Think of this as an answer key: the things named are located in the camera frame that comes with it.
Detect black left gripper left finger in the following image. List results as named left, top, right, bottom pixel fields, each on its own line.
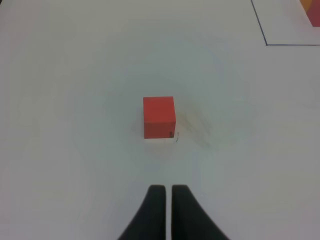
left=119, top=185, right=166, bottom=240

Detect template red cube block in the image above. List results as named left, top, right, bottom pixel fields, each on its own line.
left=306, top=0, right=320, bottom=27

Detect template orange cube block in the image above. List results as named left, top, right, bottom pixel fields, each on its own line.
left=299, top=0, right=312, bottom=12

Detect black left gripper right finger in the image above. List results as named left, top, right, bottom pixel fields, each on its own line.
left=171, top=185, right=228, bottom=240

